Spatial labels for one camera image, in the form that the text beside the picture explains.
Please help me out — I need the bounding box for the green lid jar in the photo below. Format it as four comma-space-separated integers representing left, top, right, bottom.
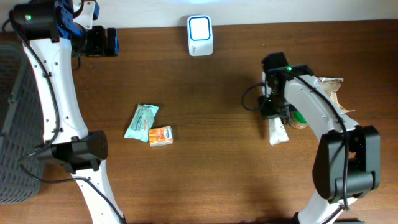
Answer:
289, 111, 308, 129

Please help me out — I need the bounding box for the white cream tube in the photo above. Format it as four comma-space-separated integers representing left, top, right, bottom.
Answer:
269, 118, 289, 146

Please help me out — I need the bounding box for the beige snack bag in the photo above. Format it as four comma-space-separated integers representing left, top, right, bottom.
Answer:
317, 77, 353, 113

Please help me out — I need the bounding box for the teal tissue pack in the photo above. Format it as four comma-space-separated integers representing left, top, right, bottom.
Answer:
124, 105, 159, 142

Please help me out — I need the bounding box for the small orange packet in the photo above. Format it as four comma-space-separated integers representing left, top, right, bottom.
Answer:
149, 126, 174, 147

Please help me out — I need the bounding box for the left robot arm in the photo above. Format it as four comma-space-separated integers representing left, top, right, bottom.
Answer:
9, 0, 126, 223

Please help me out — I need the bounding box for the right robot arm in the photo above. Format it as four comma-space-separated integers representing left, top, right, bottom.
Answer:
259, 52, 381, 223

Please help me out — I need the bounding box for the white barcode scanner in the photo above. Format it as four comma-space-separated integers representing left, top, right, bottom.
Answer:
187, 15, 214, 57

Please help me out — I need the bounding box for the grey plastic mesh basket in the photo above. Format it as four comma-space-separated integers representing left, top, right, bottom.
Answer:
1, 41, 44, 204

